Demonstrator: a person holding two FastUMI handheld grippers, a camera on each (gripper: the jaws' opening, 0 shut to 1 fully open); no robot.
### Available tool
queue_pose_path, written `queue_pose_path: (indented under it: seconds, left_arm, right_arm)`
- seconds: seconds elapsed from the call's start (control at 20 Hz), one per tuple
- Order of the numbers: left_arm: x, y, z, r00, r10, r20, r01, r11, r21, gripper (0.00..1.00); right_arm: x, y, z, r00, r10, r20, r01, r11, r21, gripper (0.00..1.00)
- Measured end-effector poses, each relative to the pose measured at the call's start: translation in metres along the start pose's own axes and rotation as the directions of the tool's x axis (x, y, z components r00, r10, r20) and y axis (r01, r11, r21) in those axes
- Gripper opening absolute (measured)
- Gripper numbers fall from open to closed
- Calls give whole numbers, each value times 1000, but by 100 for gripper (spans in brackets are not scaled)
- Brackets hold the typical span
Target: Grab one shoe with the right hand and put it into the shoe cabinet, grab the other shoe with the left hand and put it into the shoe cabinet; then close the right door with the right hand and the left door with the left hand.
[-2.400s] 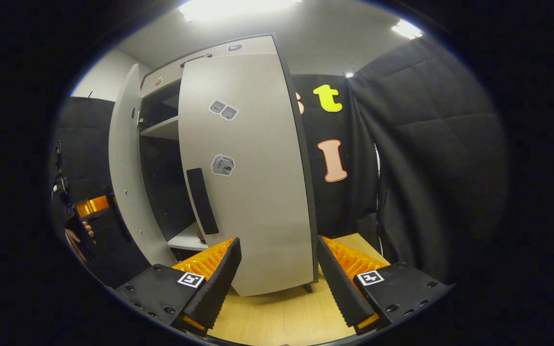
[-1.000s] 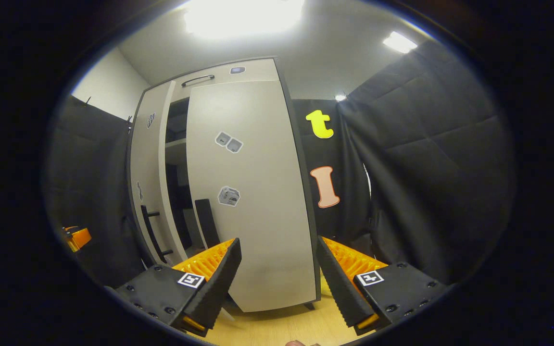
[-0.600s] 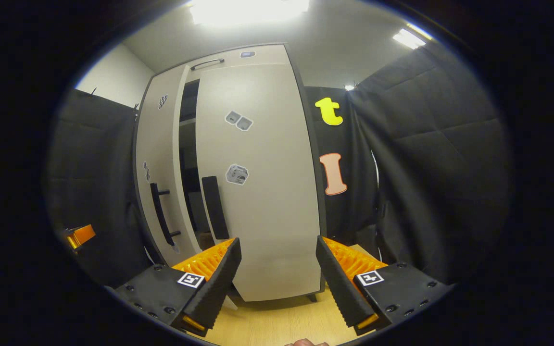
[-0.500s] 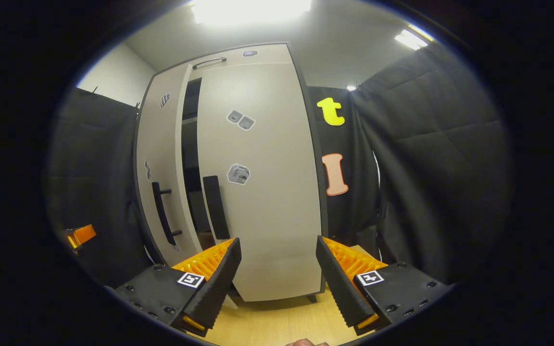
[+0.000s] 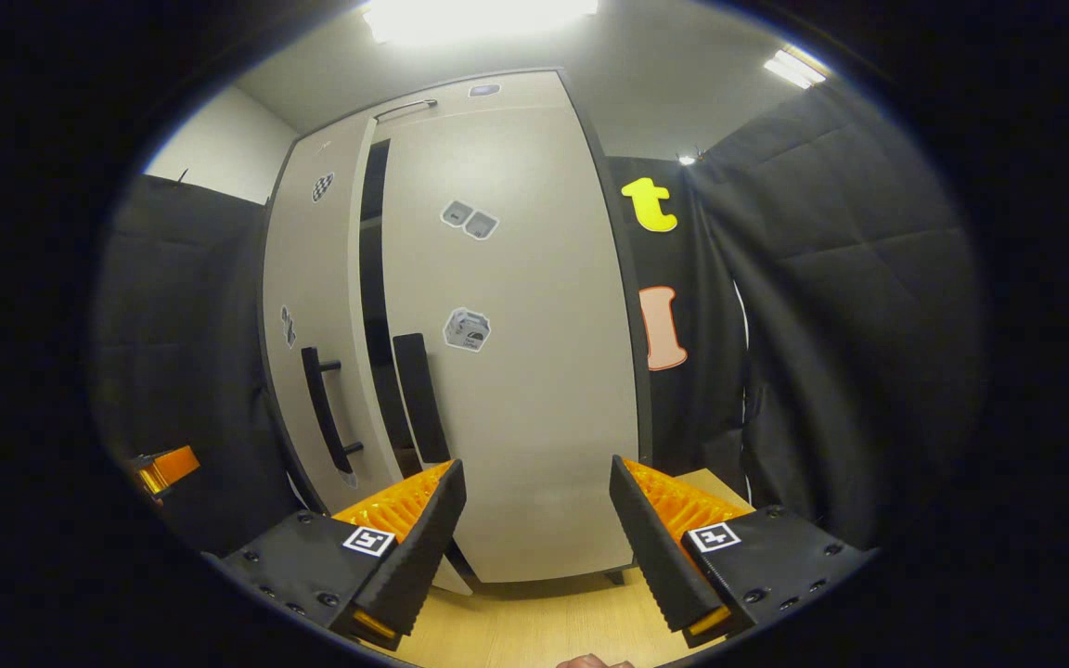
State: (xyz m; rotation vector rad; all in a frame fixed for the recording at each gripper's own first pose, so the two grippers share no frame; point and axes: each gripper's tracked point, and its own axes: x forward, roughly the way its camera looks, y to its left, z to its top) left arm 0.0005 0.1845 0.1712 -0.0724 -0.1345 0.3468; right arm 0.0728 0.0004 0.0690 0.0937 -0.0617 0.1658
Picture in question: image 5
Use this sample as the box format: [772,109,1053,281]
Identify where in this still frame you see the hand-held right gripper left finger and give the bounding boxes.
[205,459,468,650]

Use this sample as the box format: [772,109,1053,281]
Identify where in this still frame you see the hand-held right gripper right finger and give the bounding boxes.
[609,455,874,650]

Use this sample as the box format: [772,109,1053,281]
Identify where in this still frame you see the grey shoe cabinet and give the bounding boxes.
[256,67,654,595]

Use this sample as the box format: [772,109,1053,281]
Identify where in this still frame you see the grey cabinet drawer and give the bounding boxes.
[293,70,582,140]

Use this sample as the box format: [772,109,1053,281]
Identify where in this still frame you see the light wooden platform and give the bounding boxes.
[377,467,753,668]

